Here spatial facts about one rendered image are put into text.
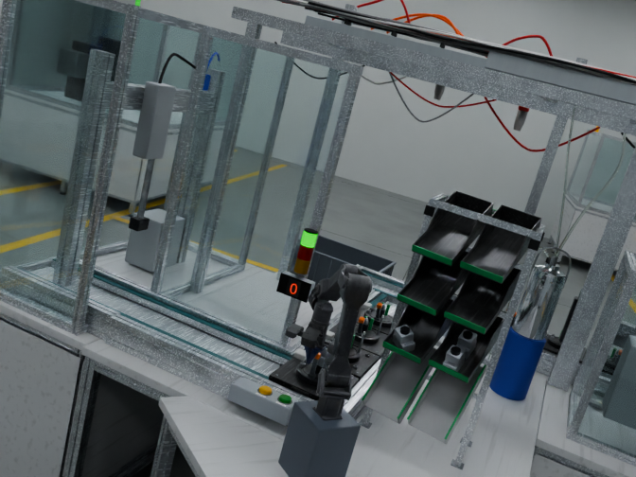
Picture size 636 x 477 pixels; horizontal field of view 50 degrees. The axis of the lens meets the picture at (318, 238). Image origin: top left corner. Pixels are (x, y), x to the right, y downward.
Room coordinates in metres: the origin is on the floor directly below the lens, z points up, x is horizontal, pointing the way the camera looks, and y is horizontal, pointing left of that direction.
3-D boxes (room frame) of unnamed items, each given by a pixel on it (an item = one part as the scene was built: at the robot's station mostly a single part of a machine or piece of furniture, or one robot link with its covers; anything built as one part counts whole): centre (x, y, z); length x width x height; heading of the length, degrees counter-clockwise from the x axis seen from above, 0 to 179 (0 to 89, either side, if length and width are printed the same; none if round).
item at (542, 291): (2.67, -0.94, 1.32); 0.14 x 0.14 x 0.38
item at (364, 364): (2.35, -0.19, 1.01); 0.24 x 0.24 x 0.13; 71
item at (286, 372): (2.11, -0.11, 0.96); 0.24 x 0.24 x 0.02; 71
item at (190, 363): (2.05, 0.20, 0.91); 0.89 x 0.06 x 0.11; 71
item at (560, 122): (3.00, -0.88, 1.56); 0.04 x 0.04 x 1.39; 71
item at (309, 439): (1.71, -0.15, 0.96); 0.14 x 0.14 x 0.20; 35
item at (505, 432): (2.53, -0.25, 0.85); 1.50 x 1.41 x 0.03; 71
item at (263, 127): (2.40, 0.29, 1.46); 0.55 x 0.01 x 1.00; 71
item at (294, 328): (1.99, -0.07, 1.18); 0.19 x 0.06 x 0.08; 72
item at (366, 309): (2.81, -0.35, 1.01); 0.24 x 0.24 x 0.13; 71
